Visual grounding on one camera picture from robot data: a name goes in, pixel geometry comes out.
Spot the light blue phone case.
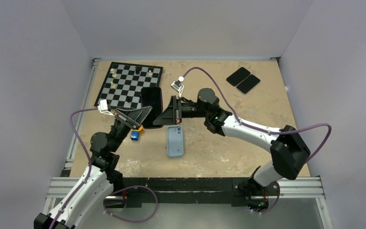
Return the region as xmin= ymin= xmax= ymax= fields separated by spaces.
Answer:
xmin=166 ymin=125 xmax=184 ymax=157

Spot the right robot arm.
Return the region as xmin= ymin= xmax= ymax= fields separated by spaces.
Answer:
xmin=153 ymin=88 xmax=310 ymax=194

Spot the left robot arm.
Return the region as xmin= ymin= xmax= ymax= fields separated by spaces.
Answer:
xmin=33 ymin=104 xmax=152 ymax=229

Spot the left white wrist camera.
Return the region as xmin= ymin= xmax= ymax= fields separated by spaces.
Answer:
xmin=97 ymin=99 xmax=113 ymax=115

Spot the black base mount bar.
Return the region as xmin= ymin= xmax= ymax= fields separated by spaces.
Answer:
xmin=104 ymin=177 xmax=279 ymax=211

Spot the black white chessboard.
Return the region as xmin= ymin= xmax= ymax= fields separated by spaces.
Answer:
xmin=94 ymin=62 xmax=163 ymax=109

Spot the black phone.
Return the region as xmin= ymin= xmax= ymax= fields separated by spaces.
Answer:
xmin=226 ymin=67 xmax=251 ymax=87

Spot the yellow toy brick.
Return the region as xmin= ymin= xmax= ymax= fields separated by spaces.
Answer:
xmin=138 ymin=126 xmax=144 ymax=134

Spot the blue toy brick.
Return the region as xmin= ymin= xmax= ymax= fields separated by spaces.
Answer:
xmin=130 ymin=130 xmax=140 ymax=141

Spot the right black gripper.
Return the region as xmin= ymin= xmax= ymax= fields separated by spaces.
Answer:
xmin=153 ymin=96 xmax=209 ymax=126

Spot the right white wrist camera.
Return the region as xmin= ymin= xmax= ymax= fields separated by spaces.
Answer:
xmin=171 ymin=76 xmax=184 ymax=98

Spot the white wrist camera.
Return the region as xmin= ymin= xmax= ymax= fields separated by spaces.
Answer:
xmin=171 ymin=76 xmax=184 ymax=98
xmin=97 ymin=99 xmax=113 ymax=115

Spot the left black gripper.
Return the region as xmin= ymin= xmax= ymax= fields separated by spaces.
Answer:
xmin=110 ymin=107 xmax=154 ymax=153

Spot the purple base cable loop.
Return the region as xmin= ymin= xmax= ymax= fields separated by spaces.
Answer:
xmin=102 ymin=186 xmax=159 ymax=224

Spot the black chess piece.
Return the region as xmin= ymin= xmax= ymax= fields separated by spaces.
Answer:
xmin=126 ymin=96 xmax=132 ymax=103
xmin=135 ymin=66 xmax=142 ymax=75

